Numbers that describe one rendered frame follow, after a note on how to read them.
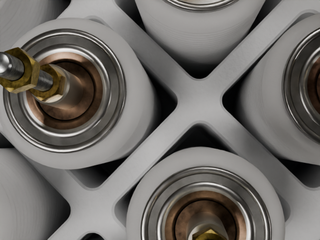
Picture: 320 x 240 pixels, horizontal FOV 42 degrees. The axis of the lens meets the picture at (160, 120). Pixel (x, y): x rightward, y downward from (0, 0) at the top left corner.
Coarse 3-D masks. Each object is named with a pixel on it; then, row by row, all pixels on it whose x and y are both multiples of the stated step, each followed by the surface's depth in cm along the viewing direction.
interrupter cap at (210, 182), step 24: (192, 168) 24; (216, 168) 24; (168, 192) 24; (192, 192) 24; (216, 192) 24; (240, 192) 24; (144, 216) 24; (168, 216) 24; (240, 216) 24; (264, 216) 24
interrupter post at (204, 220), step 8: (192, 216) 24; (200, 216) 23; (208, 216) 23; (216, 216) 24; (192, 224) 22; (200, 224) 22; (208, 224) 21; (216, 224) 21; (192, 232) 22; (224, 232) 21
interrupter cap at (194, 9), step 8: (168, 0) 25; (176, 0) 25; (184, 0) 25; (192, 0) 25; (200, 0) 25; (208, 0) 25; (216, 0) 25; (224, 0) 25; (232, 0) 25; (176, 8) 25; (184, 8) 25; (192, 8) 25; (200, 8) 25; (208, 8) 25; (216, 8) 25; (224, 8) 25
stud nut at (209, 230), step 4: (208, 228) 21; (212, 228) 21; (196, 232) 21; (200, 232) 20; (204, 232) 20; (208, 232) 20; (212, 232) 20; (216, 232) 20; (192, 236) 20; (196, 236) 20; (200, 236) 20; (204, 236) 20; (208, 236) 20; (212, 236) 20; (216, 236) 20; (220, 236) 20
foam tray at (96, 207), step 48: (96, 0) 33; (288, 0) 32; (144, 48) 32; (240, 48) 32; (192, 96) 32; (0, 144) 40; (144, 144) 32; (192, 144) 43; (240, 144) 32; (96, 192) 32; (288, 192) 31
